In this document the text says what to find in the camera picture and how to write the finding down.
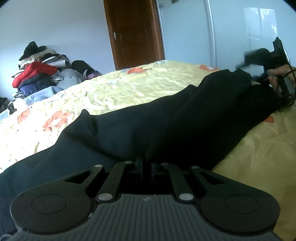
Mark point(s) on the grey clothes heap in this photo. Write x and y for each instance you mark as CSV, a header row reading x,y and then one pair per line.
x,y
67,78

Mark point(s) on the brown wooden door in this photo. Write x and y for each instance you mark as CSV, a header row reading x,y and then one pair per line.
x,y
134,32

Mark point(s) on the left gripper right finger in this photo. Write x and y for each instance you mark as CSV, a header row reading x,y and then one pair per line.
x,y
227,205

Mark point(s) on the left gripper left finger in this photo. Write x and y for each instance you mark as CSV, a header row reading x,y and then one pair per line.
x,y
65,203

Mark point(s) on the light blue checked blanket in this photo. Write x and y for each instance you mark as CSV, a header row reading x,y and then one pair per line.
x,y
29,100

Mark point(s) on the yellow cartoon bed quilt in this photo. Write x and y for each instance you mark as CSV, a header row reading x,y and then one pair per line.
x,y
265,158

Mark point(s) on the white wardrobe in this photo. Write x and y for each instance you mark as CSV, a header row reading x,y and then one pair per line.
x,y
218,33

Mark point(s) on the person right hand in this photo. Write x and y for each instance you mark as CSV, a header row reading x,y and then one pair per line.
x,y
280,71

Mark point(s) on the black garment on pile top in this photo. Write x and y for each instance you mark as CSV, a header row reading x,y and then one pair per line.
x,y
32,48

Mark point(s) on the dark blue folded clothes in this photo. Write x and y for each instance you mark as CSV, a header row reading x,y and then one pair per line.
x,y
35,84

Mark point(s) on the red puffer jacket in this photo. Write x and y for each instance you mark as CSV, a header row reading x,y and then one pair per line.
x,y
33,69

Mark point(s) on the black dark clothes by wall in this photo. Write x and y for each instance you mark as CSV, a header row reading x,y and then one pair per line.
x,y
82,67

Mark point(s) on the white folded clothes stack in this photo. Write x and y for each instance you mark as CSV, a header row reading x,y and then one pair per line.
x,y
48,56

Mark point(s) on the black pants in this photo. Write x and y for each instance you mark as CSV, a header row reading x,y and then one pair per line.
x,y
199,125

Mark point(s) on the black bag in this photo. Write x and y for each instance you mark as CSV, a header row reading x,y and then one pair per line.
x,y
3,104

